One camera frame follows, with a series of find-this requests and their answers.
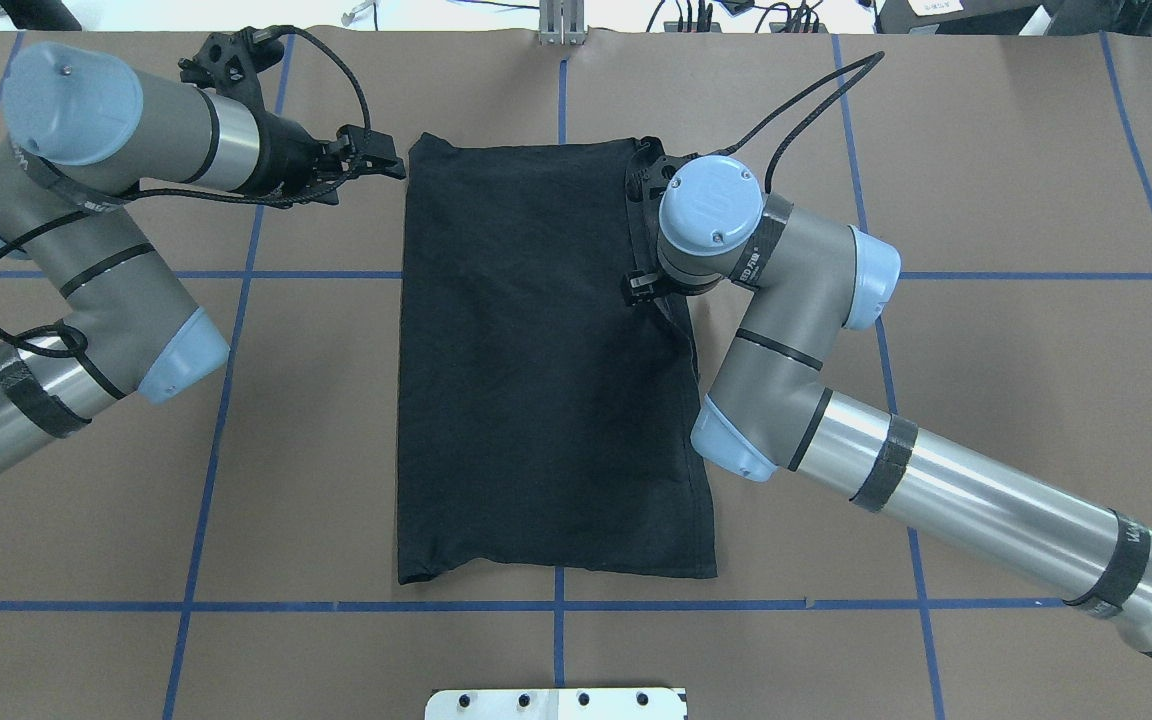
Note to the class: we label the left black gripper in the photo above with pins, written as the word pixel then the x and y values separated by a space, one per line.
pixel 285 157

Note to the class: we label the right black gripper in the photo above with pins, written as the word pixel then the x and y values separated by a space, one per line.
pixel 639 288

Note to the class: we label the black printed t-shirt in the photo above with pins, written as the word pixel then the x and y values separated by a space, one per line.
pixel 541 420

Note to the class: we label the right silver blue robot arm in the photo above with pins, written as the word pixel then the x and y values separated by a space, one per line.
pixel 811 278

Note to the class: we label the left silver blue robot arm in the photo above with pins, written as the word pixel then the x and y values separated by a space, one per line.
pixel 89 310

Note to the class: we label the blue tape line lengthwise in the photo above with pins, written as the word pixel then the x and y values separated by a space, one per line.
pixel 187 605

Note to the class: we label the aluminium frame post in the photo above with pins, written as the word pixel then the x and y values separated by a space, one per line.
pixel 562 23

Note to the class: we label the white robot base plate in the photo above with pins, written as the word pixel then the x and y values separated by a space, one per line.
pixel 559 703

